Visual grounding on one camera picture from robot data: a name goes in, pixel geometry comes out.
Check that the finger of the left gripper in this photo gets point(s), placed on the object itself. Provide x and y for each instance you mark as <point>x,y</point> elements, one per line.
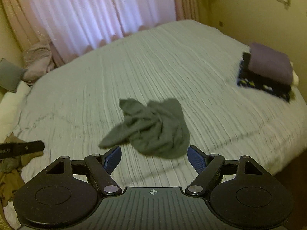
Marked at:
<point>8,150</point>

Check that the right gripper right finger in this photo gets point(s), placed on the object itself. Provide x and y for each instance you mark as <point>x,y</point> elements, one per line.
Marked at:
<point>208,168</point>

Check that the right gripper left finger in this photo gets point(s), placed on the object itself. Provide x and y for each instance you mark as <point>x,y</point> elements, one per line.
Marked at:
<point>100,169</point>

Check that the grey t-shirt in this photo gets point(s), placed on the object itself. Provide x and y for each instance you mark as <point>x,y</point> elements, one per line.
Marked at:
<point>155,129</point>

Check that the olive brown clothes pile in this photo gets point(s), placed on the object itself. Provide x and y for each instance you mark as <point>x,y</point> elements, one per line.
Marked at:
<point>11,179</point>

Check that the white pillow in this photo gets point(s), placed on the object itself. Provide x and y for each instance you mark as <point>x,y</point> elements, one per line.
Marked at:
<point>11,106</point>

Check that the striped white bedspread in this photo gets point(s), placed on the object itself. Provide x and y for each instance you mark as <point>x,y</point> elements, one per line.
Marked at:
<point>72,108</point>

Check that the grey pillow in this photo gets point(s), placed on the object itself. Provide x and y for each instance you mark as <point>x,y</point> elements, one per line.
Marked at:
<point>11,75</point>

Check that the crumpled pink blanket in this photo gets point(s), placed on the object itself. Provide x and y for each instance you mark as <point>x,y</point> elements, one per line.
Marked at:
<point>38,61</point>

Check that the folded dark patterned garment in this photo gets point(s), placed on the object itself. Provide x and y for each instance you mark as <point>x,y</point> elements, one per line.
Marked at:
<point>249,79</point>

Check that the folded purple garment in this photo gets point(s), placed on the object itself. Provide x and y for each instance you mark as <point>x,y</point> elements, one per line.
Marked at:
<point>270,63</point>

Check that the sheer pink curtain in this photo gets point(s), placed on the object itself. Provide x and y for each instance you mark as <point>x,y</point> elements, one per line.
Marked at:
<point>76,27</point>

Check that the beige drape curtain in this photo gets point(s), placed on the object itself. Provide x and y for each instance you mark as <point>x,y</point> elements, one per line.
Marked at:
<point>27,28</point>

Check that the wall socket plate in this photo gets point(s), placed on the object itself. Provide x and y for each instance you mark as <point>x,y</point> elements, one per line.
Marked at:
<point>286,3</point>

